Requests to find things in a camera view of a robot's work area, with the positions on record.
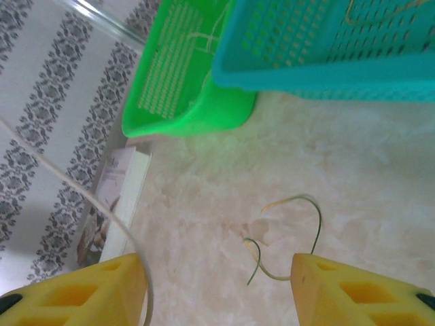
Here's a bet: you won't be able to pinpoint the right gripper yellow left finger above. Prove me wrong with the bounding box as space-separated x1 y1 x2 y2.
0 253 147 326

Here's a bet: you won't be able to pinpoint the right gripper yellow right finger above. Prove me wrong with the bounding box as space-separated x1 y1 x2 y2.
290 253 435 326

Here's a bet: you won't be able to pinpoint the thin yellow cable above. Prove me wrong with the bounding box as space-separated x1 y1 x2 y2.
344 0 426 27

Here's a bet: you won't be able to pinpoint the book with pale cover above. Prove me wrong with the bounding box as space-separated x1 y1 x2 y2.
75 145 154 268

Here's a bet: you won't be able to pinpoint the green plastic basket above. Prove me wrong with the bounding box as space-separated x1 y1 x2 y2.
121 0 258 139

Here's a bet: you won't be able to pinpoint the teal plastic basket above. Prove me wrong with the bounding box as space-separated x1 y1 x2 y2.
210 0 435 103

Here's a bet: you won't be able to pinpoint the aluminium left frame post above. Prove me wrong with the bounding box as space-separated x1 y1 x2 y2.
50 0 147 49

